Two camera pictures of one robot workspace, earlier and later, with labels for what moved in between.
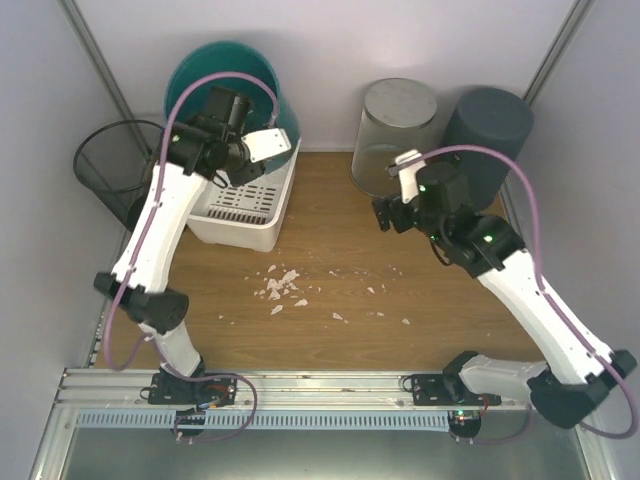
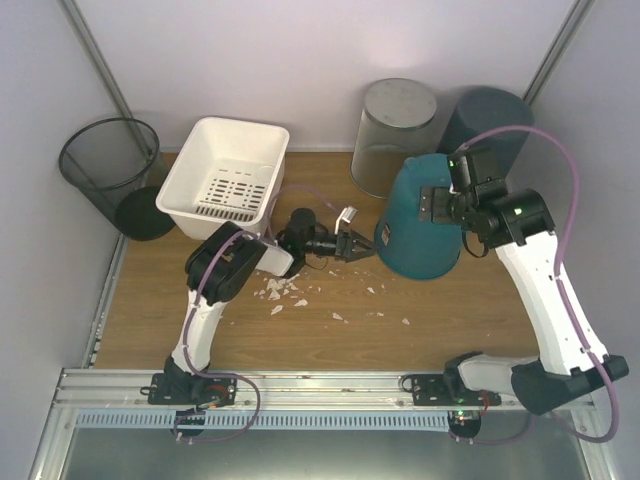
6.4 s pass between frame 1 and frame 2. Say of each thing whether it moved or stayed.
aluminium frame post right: stayed
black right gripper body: moved
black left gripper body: moved
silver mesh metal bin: stayed
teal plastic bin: moved
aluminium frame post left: stayed
